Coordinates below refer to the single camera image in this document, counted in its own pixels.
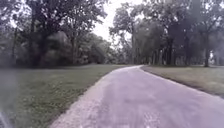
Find grey gravel path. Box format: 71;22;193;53
49;64;224;128

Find wood of trees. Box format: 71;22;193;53
109;0;224;68
0;0;129;69

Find grass lawn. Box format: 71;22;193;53
141;64;224;100
0;63;134;128

